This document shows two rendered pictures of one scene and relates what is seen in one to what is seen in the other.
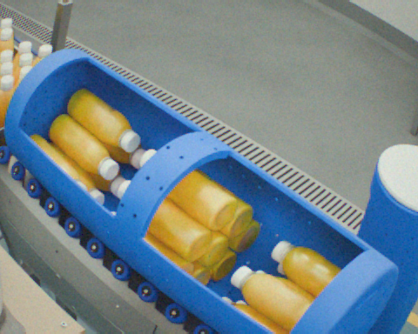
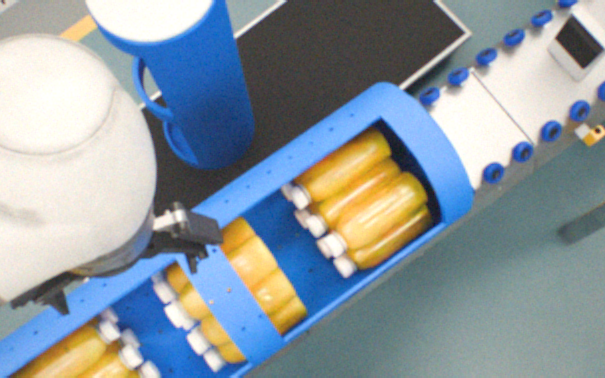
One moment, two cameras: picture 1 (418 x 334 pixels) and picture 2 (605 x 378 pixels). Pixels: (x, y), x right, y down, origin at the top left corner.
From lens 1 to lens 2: 1.11 m
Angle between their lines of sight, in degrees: 50
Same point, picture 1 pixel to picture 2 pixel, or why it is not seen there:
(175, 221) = (265, 300)
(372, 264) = (414, 121)
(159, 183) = (254, 317)
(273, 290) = (375, 221)
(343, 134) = not seen: outside the picture
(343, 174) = not seen: outside the picture
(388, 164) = (124, 22)
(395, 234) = (205, 42)
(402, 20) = not seen: outside the picture
